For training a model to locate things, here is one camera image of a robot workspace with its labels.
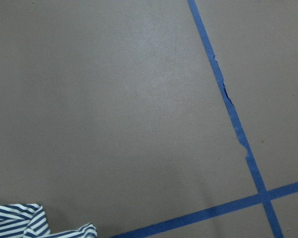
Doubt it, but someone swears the blue white striped polo shirt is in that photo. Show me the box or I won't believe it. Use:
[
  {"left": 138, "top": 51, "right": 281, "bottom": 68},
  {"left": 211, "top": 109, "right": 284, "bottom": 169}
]
[{"left": 0, "top": 204, "right": 98, "bottom": 238}]

